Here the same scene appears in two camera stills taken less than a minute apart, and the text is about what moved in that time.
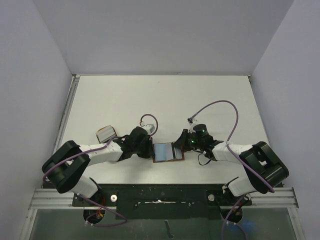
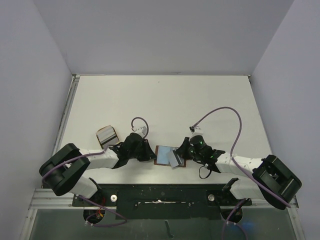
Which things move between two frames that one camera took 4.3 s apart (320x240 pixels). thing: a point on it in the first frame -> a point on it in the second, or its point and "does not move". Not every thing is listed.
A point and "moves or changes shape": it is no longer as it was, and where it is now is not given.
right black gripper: (185, 139) -> (185, 149)
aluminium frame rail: (48, 199) does not move
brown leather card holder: (166, 152) moves or changes shape
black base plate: (163, 201) does not move
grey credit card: (178, 153) moves or changes shape
